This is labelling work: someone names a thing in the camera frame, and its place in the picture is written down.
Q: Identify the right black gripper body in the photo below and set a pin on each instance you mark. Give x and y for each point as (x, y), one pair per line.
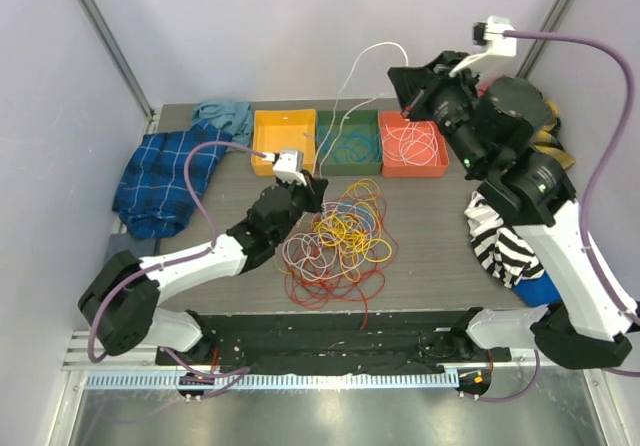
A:
(450, 101)

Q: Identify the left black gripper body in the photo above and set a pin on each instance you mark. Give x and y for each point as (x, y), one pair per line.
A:
(298, 203)

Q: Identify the yellow plastic bin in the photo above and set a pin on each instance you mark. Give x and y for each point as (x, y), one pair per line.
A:
(275, 130)

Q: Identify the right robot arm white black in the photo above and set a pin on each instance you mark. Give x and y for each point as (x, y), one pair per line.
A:
(491, 135)

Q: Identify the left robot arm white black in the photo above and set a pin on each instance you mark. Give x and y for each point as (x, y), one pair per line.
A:
(123, 303)

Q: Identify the green plastic bin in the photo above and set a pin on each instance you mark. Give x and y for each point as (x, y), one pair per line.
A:
(349, 148)

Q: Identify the red plastic bin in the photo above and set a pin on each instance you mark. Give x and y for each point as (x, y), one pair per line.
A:
(411, 149)

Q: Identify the light blue cloth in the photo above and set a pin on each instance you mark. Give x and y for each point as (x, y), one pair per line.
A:
(234, 118)

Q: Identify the yellow plaid shirt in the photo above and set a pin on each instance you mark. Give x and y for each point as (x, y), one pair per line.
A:
(547, 139)

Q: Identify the blue plaid cloth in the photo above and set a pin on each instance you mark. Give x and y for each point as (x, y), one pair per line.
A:
(152, 199)

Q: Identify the grey folded cloth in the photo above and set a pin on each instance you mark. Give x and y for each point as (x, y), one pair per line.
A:
(124, 241)

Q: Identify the black white striped cloth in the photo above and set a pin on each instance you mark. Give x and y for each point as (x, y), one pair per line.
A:
(500, 251)

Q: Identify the bright blue cloth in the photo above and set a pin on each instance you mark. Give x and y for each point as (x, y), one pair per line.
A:
(537, 292)

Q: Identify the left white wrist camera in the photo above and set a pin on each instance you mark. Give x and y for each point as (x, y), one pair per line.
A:
(287, 166)

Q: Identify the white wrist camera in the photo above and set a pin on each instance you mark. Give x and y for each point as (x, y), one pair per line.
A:
(287, 166)
(495, 47)

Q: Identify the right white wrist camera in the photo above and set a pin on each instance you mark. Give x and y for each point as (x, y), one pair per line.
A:
(495, 47)

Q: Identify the right aluminium frame post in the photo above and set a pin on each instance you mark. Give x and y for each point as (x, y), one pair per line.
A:
(551, 23)

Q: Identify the aluminium frame post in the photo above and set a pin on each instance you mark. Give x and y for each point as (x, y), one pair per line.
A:
(108, 40)
(551, 23)

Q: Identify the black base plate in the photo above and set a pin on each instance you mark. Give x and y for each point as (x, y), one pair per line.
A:
(337, 344)

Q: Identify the slotted cable duct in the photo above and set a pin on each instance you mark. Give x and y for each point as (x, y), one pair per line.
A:
(167, 379)

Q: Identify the left aluminium frame post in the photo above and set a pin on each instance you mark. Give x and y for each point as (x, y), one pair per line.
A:
(108, 40)

